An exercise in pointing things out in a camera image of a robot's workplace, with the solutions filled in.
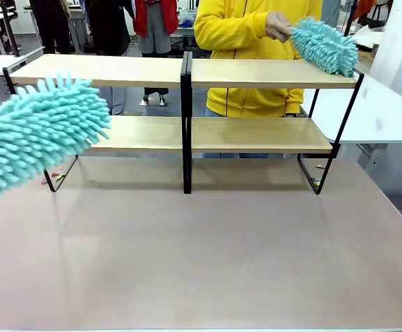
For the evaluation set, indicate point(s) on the person's left forearm yellow sleeve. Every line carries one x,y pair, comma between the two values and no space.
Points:
252,20

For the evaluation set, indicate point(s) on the bystander in black clothes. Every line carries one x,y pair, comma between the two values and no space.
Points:
50,20

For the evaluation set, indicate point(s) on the wood shelf unit black frame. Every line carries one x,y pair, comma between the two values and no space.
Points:
117,69
256,74

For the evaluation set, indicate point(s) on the teal chenille duster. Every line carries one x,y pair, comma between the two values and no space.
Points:
38,135
325,46

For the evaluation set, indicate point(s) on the wooden background table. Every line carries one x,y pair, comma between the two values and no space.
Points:
365,53

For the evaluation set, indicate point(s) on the black metal pole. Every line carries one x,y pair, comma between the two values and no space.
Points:
347,17
11,27

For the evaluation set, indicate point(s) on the person's left hand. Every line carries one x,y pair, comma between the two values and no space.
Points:
278,26

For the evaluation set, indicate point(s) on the white paper sheet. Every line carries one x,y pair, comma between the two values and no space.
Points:
368,36

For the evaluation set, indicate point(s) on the bystander in dark coat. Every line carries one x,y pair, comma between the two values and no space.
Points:
109,24

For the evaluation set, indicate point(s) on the person in yellow hoodie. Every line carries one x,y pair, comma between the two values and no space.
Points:
235,38

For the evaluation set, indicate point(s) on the red jacket figure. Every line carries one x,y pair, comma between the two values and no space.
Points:
152,17

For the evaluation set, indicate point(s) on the small yellow paper scrap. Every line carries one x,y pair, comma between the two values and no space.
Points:
59,177

